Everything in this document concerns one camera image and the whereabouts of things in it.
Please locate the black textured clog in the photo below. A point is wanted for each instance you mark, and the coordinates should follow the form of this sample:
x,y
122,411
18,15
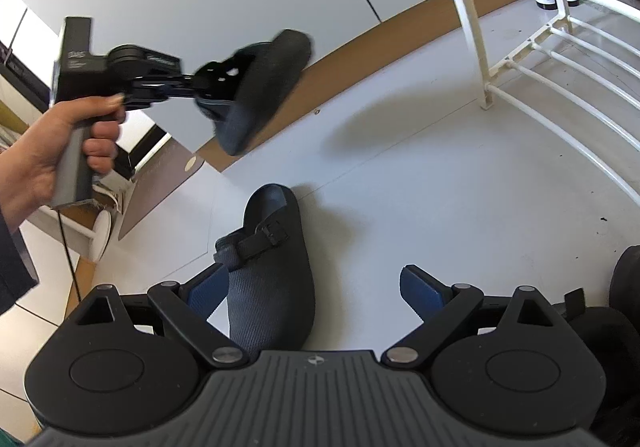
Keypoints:
x,y
280,287
260,87

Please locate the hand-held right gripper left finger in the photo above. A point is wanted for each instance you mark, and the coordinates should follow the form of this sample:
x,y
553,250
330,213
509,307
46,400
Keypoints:
x,y
207,284

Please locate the person's left hand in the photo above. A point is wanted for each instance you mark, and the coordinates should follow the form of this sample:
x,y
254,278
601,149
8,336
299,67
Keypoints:
x,y
30,167

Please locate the brown floor mat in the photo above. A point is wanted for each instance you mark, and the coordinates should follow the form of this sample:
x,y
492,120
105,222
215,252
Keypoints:
x,y
160,187

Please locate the white shoe rack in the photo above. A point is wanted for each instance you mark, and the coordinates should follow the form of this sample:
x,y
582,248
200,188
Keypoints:
x,y
472,29

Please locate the black glossy rubber clog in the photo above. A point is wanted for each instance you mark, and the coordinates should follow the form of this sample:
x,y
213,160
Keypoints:
x,y
610,352

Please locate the person's left forearm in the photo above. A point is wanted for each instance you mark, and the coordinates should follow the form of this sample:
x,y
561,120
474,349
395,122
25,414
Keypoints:
x,y
15,267

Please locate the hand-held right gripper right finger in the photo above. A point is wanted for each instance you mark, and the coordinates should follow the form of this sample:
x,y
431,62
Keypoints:
x,y
422,289

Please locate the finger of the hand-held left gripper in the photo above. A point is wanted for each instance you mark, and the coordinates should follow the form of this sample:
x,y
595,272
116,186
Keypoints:
x,y
210,92
225,67

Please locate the white standing fan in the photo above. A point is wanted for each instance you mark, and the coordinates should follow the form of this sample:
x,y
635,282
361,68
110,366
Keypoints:
x,y
101,237

